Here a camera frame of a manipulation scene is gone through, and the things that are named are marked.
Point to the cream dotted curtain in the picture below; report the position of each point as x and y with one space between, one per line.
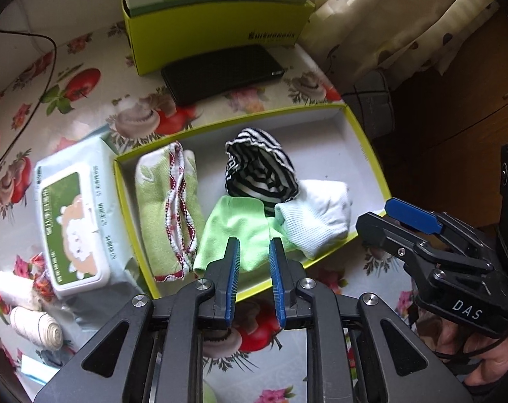
405 21

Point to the white bandage roll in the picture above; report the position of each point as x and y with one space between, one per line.
12 291

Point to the grey bag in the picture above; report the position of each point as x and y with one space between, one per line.
375 100

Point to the black white striped sock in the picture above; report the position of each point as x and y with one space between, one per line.
258 176

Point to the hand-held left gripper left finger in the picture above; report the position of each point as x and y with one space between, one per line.
233 281

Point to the yellow-green box lid tray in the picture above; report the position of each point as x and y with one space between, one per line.
321 142

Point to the red printed plastic wrapper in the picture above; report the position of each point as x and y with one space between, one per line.
40 279

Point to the yellow-green cardboard box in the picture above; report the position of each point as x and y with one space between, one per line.
216 33

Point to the wet wipes pack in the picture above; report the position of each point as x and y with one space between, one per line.
77 218

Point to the black power bank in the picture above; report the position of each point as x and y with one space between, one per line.
224 71

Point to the green towel with red trim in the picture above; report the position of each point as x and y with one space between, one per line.
157 218

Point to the person's right hand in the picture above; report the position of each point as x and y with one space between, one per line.
489 361

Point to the blue white packet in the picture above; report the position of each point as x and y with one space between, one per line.
33 371

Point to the striped beige bandage roll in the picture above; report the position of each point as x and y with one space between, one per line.
35 327

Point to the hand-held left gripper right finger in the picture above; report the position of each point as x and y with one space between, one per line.
277 281

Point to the lime green cloth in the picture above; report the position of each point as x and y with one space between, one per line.
237 231

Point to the dark wooden cabinet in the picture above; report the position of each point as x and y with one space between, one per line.
468 113

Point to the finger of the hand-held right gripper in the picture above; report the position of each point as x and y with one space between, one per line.
384 235
413 214

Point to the floral printed tablecloth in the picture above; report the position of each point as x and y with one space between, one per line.
81 113

